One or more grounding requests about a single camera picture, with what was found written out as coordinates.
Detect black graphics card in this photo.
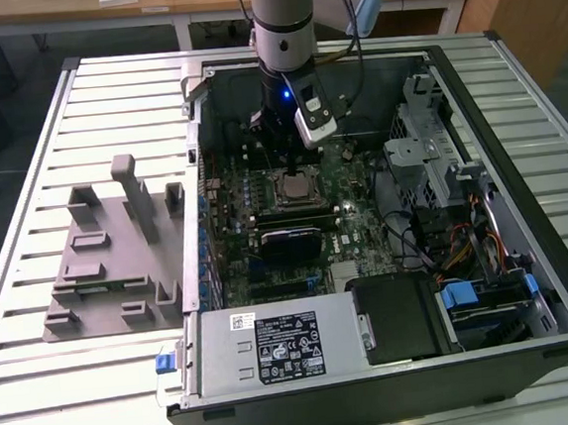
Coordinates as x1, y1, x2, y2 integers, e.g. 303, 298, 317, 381
256, 224, 327, 266

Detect silver chipset heatsink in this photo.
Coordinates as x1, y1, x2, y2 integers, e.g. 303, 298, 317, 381
330, 260, 362, 288

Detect black PC case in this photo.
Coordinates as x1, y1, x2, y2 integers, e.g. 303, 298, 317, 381
127, 23, 568, 425

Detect orange wire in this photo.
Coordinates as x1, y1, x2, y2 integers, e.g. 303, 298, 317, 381
484, 230, 512, 275

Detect brown wooden cabinet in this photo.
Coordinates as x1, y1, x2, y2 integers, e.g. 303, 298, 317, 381
453, 0, 568, 96

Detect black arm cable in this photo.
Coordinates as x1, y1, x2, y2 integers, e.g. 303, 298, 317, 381
330, 0, 372, 117

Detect green motherboard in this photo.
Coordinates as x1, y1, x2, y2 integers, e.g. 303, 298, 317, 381
198, 134, 421, 312

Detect silver power supply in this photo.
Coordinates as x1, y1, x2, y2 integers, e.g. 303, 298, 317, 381
171, 291, 381, 412

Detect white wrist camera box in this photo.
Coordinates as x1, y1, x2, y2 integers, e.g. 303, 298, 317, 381
281, 66, 342, 152

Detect silver CPU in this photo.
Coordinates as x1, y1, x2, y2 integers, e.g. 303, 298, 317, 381
280, 172, 313, 202

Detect blue case latch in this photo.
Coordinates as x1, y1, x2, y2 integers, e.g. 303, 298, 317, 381
154, 351, 177, 376

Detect green RAM stick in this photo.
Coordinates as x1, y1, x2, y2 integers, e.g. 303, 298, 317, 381
73, 280, 126, 296

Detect black wire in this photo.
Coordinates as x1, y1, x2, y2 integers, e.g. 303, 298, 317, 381
377, 204, 437, 277

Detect silver metal drive cage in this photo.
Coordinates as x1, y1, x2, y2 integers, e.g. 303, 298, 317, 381
376, 70, 469, 214

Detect grey parts rack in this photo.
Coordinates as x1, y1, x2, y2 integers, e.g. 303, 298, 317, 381
26, 149, 198, 344

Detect metal socket cover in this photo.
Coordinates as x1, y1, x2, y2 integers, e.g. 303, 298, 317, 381
271, 164, 323, 210

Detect yellow red wire bundle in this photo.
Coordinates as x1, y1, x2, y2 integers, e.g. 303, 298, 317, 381
436, 223, 475, 272

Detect CPU socket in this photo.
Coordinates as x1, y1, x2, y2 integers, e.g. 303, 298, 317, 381
270, 163, 325, 213

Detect hard disk in blue carrier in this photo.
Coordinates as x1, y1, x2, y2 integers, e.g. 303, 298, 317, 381
432, 272, 545, 354

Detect black expansion slot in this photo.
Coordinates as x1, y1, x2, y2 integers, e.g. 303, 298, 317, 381
248, 280, 308, 302

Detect black RAM slot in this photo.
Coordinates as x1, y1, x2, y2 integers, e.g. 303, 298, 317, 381
242, 147, 323, 170
256, 206, 338, 225
258, 215, 339, 234
241, 137, 322, 157

